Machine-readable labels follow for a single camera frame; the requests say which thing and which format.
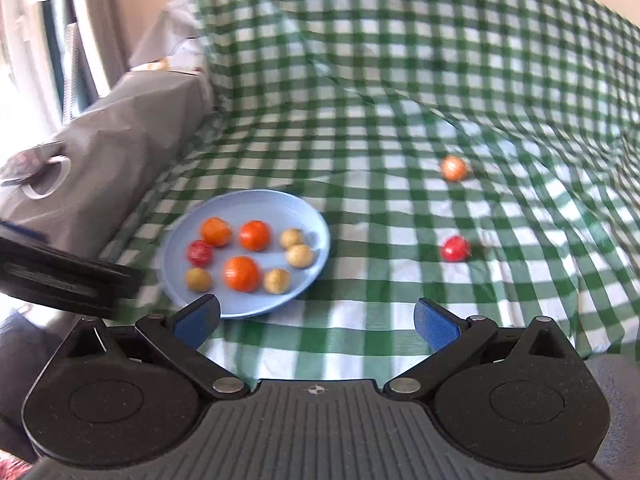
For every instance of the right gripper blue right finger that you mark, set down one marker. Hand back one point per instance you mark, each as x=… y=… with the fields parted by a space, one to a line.
x=436 y=325

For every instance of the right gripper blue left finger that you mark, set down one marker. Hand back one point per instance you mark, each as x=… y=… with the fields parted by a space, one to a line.
x=197 y=321

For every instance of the small yellow longan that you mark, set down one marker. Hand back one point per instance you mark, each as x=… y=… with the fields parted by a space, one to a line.
x=277 y=281
x=291 y=237
x=299 y=256
x=198 y=280

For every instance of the orange tangerine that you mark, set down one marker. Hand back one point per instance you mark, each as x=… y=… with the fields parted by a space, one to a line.
x=242 y=274

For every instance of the dark red plum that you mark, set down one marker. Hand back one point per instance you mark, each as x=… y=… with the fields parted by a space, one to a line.
x=199 y=254

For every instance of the small orange fruit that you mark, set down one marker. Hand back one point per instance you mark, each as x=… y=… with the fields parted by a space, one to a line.
x=216 y=232

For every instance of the pale orange peach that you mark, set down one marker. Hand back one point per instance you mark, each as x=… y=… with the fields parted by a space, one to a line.
x=255 y=235

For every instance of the light blue plate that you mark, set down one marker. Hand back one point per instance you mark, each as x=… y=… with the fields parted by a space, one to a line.
x=279 y=211

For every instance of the black smartphone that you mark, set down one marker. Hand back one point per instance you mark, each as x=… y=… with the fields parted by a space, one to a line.
x=26 y=164

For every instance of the orange peach fruit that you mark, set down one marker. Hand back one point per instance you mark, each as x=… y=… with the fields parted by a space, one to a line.
x=454 y=168

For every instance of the green checkered cloth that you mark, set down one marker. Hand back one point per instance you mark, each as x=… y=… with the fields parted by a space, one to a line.
x=352 y=105

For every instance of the white folding rack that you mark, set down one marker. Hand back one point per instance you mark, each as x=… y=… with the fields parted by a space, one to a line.
x=57 y=58

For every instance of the white paper with sticker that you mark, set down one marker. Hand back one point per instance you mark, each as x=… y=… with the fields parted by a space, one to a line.
x=173 y=42

